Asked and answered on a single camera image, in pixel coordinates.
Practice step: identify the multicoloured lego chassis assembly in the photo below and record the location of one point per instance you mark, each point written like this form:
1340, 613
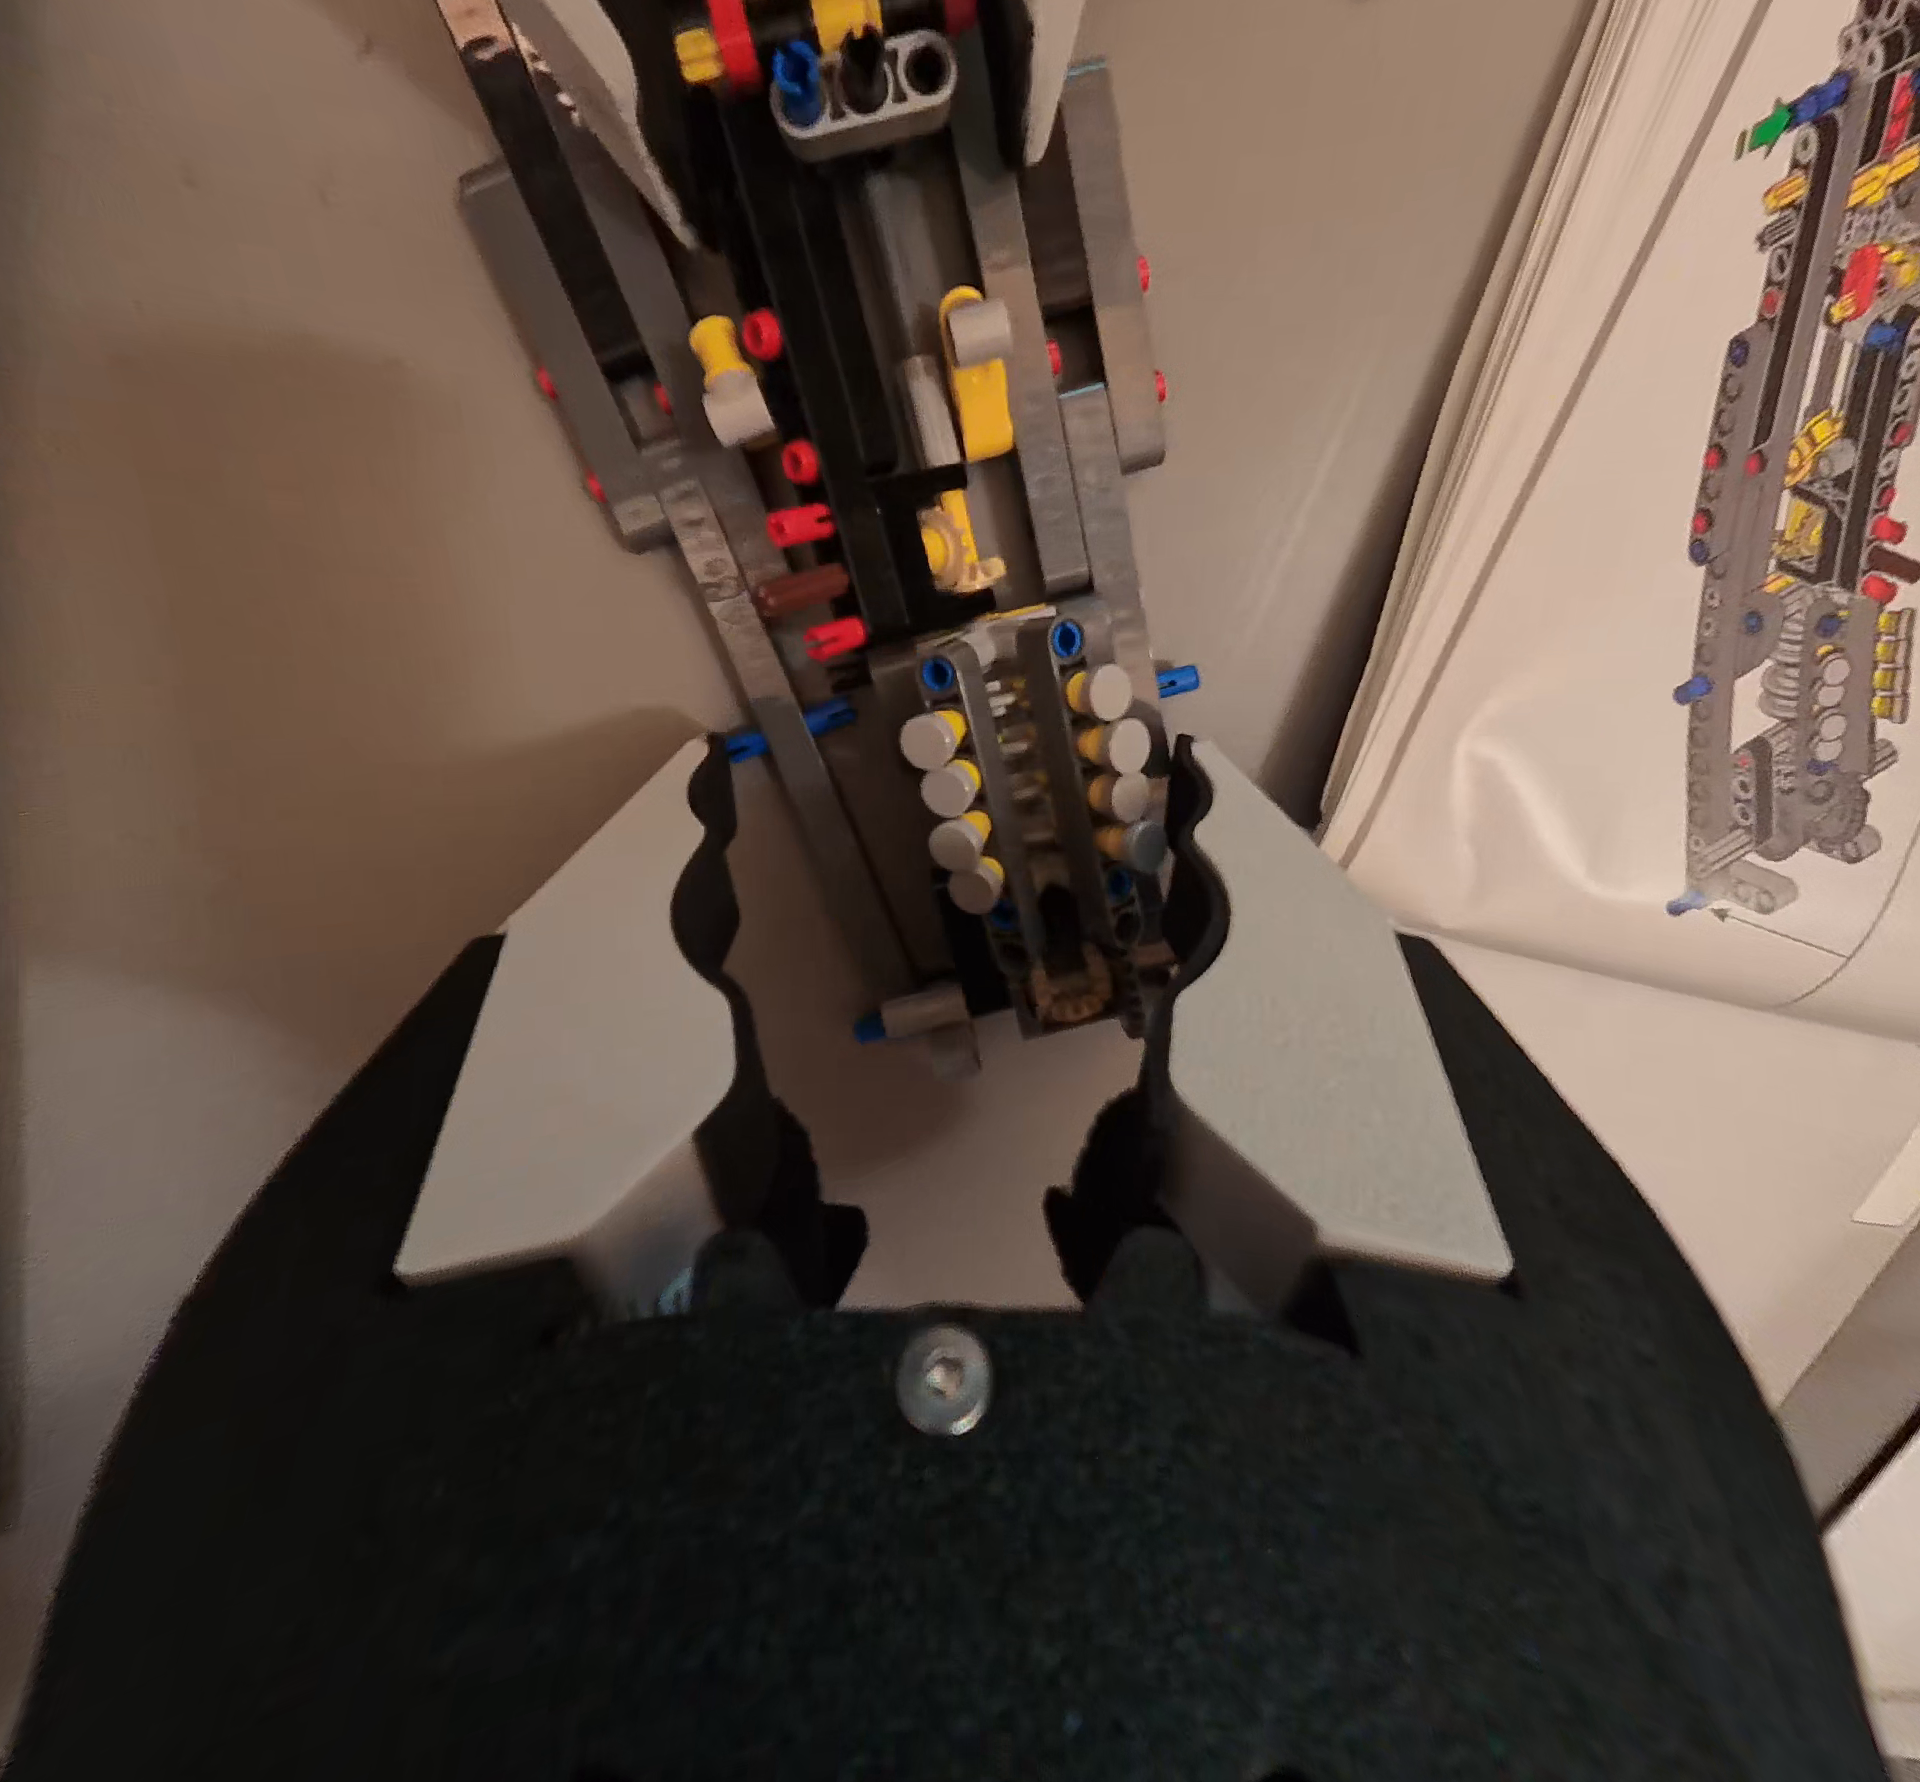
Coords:
841, 386

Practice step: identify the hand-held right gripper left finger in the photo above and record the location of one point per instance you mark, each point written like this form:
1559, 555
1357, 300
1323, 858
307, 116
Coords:
600, 1061

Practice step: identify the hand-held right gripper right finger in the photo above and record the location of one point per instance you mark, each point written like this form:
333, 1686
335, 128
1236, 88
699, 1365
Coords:
1305, 1061

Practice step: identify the lego instruction booklet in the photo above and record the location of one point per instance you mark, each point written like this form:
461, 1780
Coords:
1531, 613

